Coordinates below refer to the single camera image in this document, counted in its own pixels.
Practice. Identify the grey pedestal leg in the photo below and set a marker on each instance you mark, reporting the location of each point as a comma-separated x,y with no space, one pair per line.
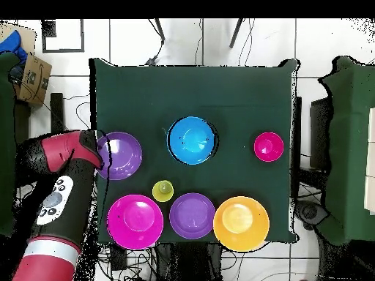
310,212

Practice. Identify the black camera tripod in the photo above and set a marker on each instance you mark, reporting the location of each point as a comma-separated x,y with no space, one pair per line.
159,30

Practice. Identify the black wooden stand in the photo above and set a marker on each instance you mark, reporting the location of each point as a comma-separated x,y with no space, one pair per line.
57,111
320,131

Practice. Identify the cardboard box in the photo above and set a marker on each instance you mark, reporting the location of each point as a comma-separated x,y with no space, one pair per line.
35,79

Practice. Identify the large pink bowl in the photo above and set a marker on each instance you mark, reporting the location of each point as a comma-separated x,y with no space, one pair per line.
134,222

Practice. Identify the dark green tablecloth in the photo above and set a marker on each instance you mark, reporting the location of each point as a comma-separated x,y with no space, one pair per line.
175,87

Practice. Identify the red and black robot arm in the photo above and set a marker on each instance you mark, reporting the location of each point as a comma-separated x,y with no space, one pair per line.
58,152

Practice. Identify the white box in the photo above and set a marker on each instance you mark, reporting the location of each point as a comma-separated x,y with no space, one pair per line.
370,175

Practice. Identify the blue bowl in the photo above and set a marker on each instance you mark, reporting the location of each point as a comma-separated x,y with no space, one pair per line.
192,140

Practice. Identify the purple bowl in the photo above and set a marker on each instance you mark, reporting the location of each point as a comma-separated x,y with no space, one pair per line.
192,216
123,155

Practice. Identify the yellow cup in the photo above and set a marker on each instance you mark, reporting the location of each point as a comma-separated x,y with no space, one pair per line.
163,190

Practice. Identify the black power strip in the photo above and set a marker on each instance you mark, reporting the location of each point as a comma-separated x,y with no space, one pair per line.
118,257

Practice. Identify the blue cloth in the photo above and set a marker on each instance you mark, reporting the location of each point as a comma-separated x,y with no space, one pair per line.
13,44

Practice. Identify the green cloth side table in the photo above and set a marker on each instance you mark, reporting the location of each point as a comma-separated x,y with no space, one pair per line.
6,117
351,117

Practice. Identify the large yellow bowl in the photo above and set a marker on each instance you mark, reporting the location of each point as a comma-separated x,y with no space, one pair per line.
241,224

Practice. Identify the small red bowl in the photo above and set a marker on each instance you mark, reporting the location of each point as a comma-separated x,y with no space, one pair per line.
269,147

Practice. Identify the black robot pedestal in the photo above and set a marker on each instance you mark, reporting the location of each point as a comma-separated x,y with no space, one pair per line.
190,263

